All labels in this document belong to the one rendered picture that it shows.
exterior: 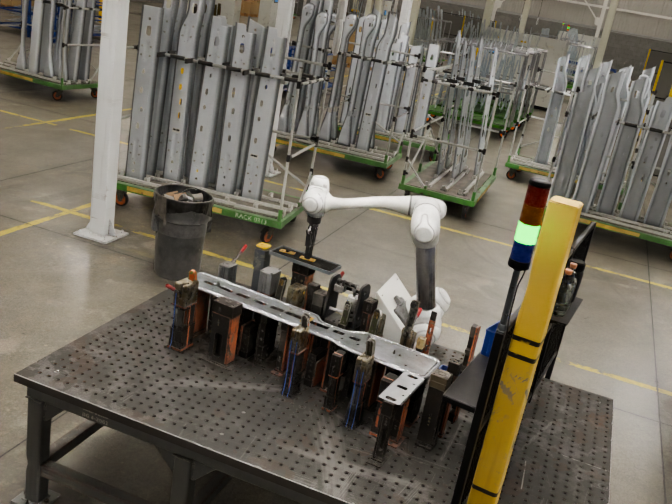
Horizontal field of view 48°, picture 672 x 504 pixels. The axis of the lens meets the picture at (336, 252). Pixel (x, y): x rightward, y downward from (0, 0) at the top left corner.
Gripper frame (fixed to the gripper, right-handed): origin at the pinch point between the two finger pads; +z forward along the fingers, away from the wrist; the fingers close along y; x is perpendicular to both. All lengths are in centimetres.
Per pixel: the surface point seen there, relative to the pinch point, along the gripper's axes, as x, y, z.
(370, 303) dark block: -42.6, -23.7, 8.6
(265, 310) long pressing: 4.4, -40.6, 20.1
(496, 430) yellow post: -115, -107, 7
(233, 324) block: 16, -51, 27
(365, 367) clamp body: -55, -69, 19
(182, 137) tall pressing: 260, 338, 42
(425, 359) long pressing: -77, -42, 20
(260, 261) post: 25.9, -0.3, 12.5
